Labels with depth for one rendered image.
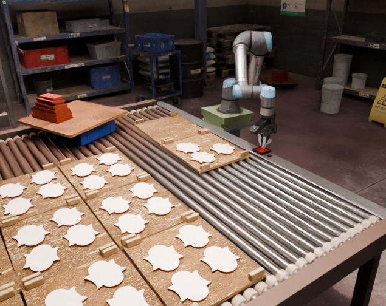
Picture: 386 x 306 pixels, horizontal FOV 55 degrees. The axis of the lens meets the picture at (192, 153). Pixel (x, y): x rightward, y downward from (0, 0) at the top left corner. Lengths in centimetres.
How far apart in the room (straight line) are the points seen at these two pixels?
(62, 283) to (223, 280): 54
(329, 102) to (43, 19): 435
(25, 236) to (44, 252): 15
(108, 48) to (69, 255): 528
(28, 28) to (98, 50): 108
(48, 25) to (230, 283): 542
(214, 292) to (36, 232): 76
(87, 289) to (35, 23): 519
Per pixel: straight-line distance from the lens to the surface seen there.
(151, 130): 247
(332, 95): 567
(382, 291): 282
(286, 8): 800
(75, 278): 139
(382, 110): 547
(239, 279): 132
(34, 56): 615
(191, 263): 137
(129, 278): 134
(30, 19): 615
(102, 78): 655
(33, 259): 150
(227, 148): 216
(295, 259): 145
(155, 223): 157
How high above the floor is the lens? 186
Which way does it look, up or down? 26 degrees down
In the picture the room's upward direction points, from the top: 1 degrees counter-clockwise
